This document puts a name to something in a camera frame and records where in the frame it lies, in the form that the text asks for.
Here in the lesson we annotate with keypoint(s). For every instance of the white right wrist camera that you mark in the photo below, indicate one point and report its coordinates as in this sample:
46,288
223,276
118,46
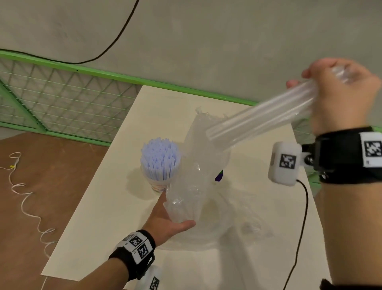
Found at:
285,162

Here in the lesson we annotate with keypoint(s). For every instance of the clear plastic bag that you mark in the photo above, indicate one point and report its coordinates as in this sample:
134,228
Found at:
203,197

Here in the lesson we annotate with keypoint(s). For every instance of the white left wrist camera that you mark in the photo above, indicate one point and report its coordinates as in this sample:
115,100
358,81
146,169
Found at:
153,280

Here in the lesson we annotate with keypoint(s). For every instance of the black left wrist band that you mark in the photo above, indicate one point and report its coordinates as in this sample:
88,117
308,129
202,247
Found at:
135,251

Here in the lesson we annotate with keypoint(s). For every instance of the bundle of lavender straws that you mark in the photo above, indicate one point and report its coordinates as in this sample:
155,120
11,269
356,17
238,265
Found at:
160,158

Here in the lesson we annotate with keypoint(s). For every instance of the purple label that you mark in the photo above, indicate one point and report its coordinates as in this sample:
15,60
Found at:
219,176

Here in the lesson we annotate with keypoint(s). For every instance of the person's left forearm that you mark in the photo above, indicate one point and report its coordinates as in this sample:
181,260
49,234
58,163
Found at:
104,276

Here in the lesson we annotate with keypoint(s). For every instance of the clear plastic cup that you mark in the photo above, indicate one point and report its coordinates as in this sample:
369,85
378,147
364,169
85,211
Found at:
156,184

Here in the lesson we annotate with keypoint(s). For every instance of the green metal mesh fence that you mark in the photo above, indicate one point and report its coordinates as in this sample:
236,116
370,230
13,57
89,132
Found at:
71,89

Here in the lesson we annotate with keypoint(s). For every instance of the bundle of clear straws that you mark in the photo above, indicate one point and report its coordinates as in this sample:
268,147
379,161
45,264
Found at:
262,119

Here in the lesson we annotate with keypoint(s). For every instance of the black right wrist band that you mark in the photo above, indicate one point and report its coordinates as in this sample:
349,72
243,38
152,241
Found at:
343,155

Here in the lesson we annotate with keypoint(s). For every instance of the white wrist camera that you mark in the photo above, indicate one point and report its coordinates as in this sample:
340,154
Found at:
285,162
153,280

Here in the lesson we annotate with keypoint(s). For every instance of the person's left hand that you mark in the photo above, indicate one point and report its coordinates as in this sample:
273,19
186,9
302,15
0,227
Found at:
159,222

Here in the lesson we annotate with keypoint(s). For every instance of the person's left thumb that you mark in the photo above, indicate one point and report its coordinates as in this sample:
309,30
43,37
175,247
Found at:
184,225

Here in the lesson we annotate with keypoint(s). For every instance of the person's right hand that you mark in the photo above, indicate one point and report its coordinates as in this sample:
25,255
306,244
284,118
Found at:
343,98

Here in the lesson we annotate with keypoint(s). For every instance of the person's right fingers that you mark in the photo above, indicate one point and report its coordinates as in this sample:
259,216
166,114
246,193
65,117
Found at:
310,73

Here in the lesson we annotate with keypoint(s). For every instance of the person's right forearm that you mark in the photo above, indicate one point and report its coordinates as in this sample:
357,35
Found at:
352,233

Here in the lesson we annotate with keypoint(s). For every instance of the black wrist band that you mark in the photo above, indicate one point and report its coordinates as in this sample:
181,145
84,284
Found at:
343,155
135,251

